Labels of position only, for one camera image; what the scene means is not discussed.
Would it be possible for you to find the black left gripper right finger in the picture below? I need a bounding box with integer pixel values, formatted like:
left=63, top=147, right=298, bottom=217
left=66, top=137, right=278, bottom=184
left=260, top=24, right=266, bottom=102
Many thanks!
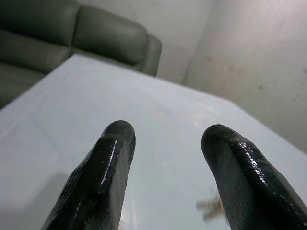
left=201, top=124, right=307, bottom=230

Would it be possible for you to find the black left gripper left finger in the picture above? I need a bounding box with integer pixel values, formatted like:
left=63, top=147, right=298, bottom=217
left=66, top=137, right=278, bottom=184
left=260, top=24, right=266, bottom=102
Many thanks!
left=39, top=120, right=137, bottom=230

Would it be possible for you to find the white plastic table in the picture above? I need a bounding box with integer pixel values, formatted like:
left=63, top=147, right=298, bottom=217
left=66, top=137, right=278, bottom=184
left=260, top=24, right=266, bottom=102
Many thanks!
left=0, top=54, right=307, bottom=230

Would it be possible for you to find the grey-green leather sofa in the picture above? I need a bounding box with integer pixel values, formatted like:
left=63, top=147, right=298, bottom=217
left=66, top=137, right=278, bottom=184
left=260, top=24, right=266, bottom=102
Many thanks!
left=0, top=0, right=163, bottom=108

